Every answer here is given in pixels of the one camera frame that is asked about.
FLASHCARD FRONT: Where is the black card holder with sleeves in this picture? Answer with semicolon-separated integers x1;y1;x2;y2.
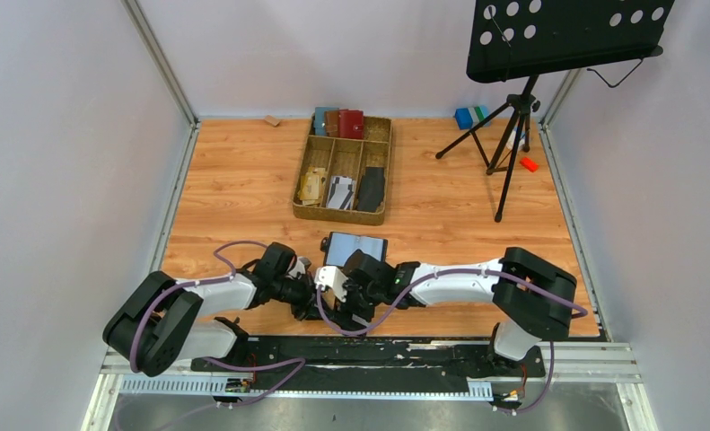
320;232;388;267

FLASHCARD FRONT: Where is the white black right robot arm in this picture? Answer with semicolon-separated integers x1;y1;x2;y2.
315;247;587;362

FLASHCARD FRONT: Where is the silver black cards stack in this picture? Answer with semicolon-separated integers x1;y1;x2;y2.
326;175;356;210

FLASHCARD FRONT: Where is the gold cards stack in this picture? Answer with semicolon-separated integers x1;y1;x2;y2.
297;167;328;206

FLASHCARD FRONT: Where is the red card wallet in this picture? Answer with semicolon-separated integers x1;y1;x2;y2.
338;110;364;139

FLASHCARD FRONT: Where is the brown card wallet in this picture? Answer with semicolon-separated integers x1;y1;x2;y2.
323;110;340;137

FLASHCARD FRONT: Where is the blue card wallet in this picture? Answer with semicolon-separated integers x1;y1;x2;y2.
312;107;338;136

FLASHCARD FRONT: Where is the woven wicker tray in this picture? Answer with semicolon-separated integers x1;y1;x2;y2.
291;115;394;226

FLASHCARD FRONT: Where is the small wooden block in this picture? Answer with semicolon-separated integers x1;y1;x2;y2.
264;115;281;128

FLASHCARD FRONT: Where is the blue block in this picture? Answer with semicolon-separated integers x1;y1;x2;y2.
453;107;478;130

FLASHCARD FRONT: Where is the red block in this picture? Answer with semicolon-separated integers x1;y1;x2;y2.
520;157;539;172

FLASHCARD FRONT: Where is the green block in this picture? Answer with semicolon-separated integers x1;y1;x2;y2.
471;105;489;125

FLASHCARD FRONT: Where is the black music stand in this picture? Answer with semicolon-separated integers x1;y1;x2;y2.
460;0;674;222

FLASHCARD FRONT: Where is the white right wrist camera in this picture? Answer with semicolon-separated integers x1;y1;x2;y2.
314;266;347;299

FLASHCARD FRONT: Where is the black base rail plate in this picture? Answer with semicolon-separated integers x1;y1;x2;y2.
223;336;548;382

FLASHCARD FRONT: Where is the white slotted cable duct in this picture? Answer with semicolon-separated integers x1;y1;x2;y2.
119;367;493;401

